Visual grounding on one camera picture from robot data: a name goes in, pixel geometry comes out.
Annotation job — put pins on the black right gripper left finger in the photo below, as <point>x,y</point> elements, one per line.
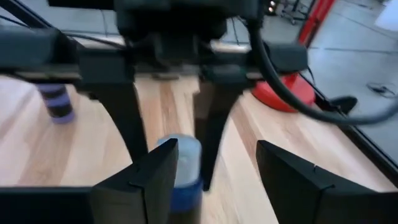
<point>149,189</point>

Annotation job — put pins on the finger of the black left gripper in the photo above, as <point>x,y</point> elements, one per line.
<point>124,118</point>
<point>214,124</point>

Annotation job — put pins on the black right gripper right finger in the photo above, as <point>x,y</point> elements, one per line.
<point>298,193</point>

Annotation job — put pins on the purple paint bottle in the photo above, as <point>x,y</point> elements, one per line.
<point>59,105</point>

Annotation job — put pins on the red desk lamp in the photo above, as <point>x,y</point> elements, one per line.
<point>303,91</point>

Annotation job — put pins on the black table clamp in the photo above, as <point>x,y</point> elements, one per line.
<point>345,104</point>

